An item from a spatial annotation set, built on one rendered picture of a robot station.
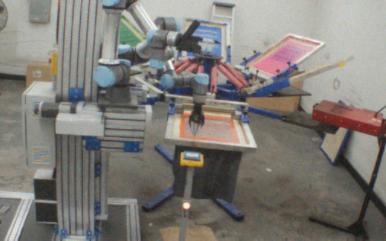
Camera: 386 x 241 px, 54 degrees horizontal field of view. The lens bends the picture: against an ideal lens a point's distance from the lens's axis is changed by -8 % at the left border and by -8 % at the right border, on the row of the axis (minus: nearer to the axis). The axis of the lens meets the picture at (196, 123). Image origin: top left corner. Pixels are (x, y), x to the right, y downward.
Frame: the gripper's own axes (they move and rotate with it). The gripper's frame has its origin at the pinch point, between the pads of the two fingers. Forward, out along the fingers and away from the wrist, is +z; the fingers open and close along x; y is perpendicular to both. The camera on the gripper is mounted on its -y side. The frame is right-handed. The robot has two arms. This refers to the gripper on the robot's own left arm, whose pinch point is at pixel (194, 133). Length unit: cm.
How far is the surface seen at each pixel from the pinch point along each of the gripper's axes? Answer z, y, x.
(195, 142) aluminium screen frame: 12.3, -17.2, 2.1
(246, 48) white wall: 10, -490, 97
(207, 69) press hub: -8, -158, 12
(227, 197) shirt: 54, -27, 30
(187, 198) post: 41.7, 2.0, 0.2
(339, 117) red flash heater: 1, -75, 117
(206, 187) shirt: 48, -28, 14
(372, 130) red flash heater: 4, -61, 142
